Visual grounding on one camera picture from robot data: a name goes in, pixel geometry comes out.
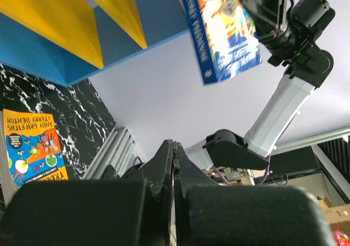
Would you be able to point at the cardboard box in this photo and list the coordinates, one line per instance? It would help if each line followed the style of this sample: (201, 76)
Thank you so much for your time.
(335, 215)

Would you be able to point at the aluminium rail frame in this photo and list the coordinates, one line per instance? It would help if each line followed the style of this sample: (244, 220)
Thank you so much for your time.
(120, 149)

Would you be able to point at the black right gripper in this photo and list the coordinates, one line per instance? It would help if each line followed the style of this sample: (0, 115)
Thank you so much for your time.
(286, 28)

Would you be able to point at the colourful wooden bookshelf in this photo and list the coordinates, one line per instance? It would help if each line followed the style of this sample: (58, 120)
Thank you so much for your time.
(66, 41)

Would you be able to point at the yellow 130-storey treehouse book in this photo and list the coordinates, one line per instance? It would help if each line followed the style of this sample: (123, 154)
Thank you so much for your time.
(30, 151)

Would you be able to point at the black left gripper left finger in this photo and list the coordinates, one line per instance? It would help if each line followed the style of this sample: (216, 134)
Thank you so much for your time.
(157, 204)

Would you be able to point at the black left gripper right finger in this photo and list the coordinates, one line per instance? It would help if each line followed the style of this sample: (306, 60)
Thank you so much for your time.
(192, 207)

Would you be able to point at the blue 91-storey treehouse book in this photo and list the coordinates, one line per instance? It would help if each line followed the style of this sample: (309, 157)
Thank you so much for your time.
(224, 37)

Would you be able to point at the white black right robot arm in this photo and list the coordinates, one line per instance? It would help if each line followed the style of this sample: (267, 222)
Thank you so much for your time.
(224, 148)

